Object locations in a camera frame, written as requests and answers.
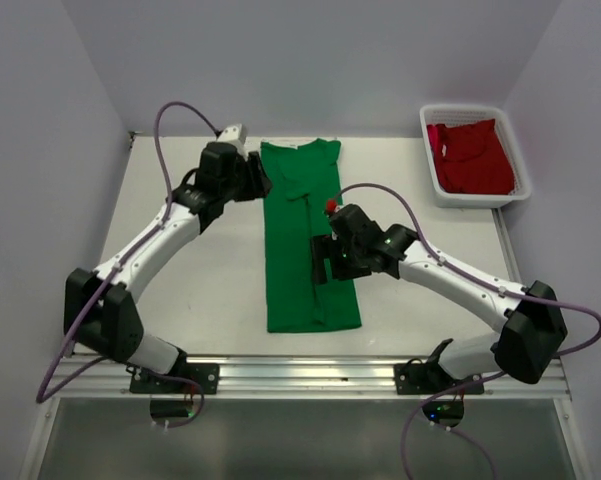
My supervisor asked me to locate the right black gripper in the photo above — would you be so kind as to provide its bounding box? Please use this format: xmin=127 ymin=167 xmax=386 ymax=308
xmin=311 ymin=233 xmax=372 ymax=284

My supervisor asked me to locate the green t shirt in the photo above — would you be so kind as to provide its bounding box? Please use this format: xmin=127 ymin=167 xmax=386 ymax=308
xmin=260 ymin=138 xmax=362 ymax=334

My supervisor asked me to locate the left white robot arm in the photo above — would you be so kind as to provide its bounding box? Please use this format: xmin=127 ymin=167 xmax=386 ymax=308
xmin=64 ymin=141 xmax=272 ymax=393

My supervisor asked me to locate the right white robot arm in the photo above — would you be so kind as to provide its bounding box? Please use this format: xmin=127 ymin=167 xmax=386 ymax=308
xmin=310 ymin=200 xmax=567 ymax=393

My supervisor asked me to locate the red t shirt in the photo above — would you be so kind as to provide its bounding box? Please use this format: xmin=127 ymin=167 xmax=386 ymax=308
xmin=426 ymin=119 xmax=515 ymax=195

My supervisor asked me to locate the white plastic basket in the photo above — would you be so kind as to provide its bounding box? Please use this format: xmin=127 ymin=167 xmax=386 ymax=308
xmin=420 ymin=104 xmax=531 ymax=209

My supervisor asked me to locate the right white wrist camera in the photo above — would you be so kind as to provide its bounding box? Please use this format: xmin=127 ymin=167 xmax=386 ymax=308
xmin=325 ymin=199 xmax=341 ymax=217

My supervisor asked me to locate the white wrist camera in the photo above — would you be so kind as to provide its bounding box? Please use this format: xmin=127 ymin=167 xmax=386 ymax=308
xmin=325 ymin=199 xmax=341 ymax=217
xmin=216 ymin=123 xmax=248 ymax=149

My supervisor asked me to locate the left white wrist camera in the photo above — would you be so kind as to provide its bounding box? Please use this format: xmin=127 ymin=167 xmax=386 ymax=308
xmin=216 ymin=123 xmax=248 ymax=149

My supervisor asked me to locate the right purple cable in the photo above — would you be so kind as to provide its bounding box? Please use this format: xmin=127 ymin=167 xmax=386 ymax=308
xmin=399 ymin=182 xmax=601 ymax=480

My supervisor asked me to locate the aluminium mounting rail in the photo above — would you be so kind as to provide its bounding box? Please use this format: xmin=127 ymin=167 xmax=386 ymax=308
xmin=50 ymin=354 xmax=571 ymax=400

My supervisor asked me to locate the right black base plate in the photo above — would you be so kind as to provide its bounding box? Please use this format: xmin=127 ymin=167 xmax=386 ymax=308
xmin=393 ymin=359 xmax=473 ymax=395

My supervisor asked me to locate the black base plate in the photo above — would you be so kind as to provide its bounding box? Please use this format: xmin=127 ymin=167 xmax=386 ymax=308
xmin=126 ymin=361 xmax=220 ymax=395
xmin=393 ymin=359 xmax=473 ymax=395

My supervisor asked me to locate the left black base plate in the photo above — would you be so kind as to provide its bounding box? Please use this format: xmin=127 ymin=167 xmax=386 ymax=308
xmin=126 ymin=361 xmax=220 ymax=395

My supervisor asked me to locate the side aluminium rail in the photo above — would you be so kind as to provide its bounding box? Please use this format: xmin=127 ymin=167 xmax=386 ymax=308
xmin=491 ymin=209 xmax=522 ymax=283

